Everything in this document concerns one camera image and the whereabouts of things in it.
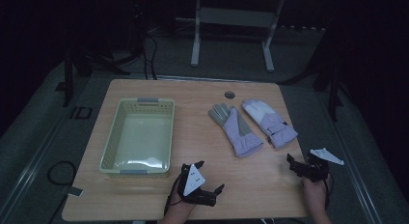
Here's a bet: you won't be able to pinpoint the lavender ski glove grey palm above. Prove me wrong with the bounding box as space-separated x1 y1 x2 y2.
207 102 264 158

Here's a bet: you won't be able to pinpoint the black hanging cables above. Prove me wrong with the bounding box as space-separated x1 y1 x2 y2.
141 32 159 81

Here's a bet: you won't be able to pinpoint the lavender ski glove white back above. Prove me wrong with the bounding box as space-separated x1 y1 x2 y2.
241 98 299 150

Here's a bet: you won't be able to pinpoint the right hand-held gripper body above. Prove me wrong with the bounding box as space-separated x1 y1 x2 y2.
300 148 345 183

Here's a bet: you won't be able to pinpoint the black rectangular floor bracket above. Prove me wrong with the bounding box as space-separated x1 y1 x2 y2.
68 105 94 120

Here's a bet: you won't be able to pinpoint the pale green plastic basket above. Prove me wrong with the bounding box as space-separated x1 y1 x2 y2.
98 97 177 179

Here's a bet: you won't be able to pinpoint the small grey floor tag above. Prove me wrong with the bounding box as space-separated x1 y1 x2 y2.
62 185 85 198

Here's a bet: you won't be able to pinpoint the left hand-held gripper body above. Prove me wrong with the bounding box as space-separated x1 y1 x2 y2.
176 163 217 208

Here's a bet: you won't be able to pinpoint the white metal desk frame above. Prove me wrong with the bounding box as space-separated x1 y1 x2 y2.
190 0 286 73

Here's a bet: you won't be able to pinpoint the person's left hand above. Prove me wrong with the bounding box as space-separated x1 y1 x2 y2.
167 191 198 218

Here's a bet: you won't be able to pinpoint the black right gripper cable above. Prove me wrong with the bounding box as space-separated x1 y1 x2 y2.
323 171 334 210

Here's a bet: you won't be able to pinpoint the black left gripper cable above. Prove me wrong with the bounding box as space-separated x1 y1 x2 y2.
163 174 185 216

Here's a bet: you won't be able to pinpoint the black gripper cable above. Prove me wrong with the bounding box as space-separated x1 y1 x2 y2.
323 171 334 210
163 174 185 216

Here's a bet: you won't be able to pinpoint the dark tripod stand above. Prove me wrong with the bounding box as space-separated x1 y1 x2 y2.
279 22 346 123

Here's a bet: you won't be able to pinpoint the black metal stand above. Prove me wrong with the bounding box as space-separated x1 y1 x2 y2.
55 0 146 108

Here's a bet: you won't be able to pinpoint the person's right hand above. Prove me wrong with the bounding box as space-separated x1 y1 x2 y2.
300 177 330 214

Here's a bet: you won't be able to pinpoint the black floor cable loop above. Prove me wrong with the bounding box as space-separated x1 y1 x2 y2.
46 159 78 187

